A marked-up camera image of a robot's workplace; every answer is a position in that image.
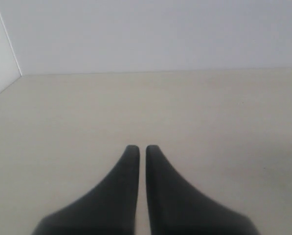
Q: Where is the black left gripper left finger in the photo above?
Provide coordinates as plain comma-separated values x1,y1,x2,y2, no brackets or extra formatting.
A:
33,145,139,235

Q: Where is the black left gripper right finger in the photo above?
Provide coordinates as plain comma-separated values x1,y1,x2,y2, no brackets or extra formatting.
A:
146,145,256,235

